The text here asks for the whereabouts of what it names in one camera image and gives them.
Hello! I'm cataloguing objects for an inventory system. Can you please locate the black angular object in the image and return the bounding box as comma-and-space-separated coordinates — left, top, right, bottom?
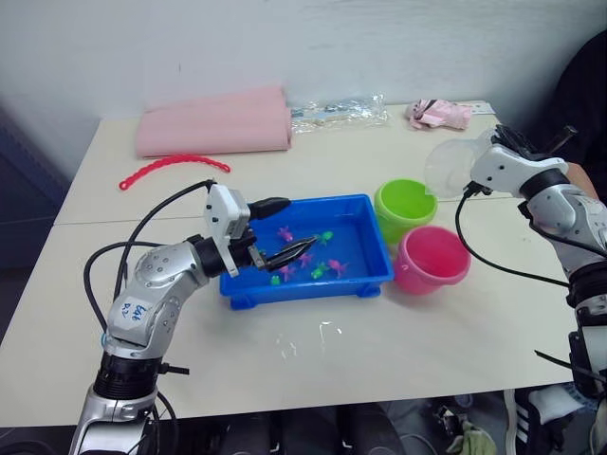
549, 125, 579, 154

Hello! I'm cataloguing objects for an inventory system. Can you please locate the green plastic bucket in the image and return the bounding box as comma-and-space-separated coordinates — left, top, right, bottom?
373, 178, 438, 246

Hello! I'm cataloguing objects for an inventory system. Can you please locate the pink crumpled package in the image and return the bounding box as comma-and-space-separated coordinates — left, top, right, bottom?
405, 98, 473, 131

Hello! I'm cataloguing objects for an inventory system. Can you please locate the green crumpled cloth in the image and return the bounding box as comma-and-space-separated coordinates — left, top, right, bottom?
447, 419, 497, 455

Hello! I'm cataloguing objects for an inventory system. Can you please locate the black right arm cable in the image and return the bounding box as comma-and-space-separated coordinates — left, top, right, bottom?
454, 186, 573, 289

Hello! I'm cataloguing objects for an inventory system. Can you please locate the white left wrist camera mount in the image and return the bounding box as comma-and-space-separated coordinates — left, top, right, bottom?
202, 183, 251, 279

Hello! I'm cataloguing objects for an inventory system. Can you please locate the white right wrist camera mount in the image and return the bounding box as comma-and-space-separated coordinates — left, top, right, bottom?
470, 128, 570, 198

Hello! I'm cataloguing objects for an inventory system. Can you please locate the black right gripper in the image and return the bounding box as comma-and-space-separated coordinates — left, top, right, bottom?
491, 123, 541, 157

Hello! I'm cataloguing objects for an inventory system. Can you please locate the black white striped shoe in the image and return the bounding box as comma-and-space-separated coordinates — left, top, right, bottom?
503, 386, 578, 455

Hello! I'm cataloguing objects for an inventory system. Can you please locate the pink plastic bucket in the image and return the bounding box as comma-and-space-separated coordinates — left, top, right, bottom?
392, 226, 472, 297

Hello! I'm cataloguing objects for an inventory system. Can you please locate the person in black clothing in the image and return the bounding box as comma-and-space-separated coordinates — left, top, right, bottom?
551, 30, 607, 168

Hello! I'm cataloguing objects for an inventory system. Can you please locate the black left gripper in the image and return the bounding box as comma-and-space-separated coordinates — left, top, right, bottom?
229, 197, 321, 273

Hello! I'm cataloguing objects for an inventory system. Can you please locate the clear plastic bag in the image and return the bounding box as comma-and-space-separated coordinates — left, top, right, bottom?
289, 92, 393, 135

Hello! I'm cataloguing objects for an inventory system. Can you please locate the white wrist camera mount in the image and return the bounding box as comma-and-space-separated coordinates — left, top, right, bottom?
202, 183, 251, 279
470, 128, 570, 198

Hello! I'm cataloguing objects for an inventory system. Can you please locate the red wavy plastic strip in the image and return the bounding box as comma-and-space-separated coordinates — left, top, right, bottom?
118, 154, 232, 191

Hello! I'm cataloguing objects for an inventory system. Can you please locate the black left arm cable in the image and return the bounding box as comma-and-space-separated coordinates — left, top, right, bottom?
83, 178, 219, 343

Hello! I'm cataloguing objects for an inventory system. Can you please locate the pink folded cloth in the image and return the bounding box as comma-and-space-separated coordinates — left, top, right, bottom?
135, 84, 294, 160

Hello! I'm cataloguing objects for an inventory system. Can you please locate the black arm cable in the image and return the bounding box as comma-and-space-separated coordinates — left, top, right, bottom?
454, 186, 573, 289
83, 178, 219, 343

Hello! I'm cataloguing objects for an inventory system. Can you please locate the blue plastic tub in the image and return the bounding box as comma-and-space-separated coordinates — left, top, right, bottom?
218, 192, 396, 312

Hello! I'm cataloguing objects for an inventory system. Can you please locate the clear plastic cup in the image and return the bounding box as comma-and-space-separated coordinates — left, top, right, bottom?
423, 139, 481, 200

